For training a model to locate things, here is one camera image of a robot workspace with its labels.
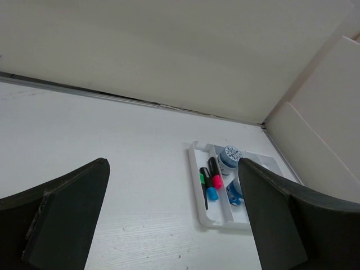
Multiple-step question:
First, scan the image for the aluminium rail at back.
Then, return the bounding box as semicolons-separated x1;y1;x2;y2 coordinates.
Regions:
1;71;265;129

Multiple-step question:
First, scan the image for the aluminium rail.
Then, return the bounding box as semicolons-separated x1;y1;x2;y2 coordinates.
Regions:
1;71;265;129
260;124;303;186

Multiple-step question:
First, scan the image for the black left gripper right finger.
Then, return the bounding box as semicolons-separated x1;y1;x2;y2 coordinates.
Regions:
238;158;359;269

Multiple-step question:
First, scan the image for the black highlighter blue cap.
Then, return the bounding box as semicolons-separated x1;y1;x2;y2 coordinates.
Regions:
200;167;219;201

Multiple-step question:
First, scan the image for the black highlighter with barcode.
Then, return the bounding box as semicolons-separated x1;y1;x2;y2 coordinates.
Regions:
199;172;208;210

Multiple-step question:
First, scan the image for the small blue cleaning gel jar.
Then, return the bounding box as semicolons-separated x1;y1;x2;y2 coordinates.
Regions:
226;177;244;206

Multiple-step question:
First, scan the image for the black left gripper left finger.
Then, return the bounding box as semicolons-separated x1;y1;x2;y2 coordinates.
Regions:
1;158;110;269

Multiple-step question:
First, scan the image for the large blue cleaning gel jar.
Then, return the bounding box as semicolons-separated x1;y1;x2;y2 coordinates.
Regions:
217;146;242;176

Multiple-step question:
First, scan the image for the black highlighter pink cap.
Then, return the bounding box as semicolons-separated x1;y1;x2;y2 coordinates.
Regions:
208;157;222;190

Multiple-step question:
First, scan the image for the white plastic organizer tray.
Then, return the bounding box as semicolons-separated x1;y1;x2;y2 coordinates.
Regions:
187;140;302;231

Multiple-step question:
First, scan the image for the aluminium rail right side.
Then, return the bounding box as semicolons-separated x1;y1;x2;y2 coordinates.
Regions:
260;124;303;186

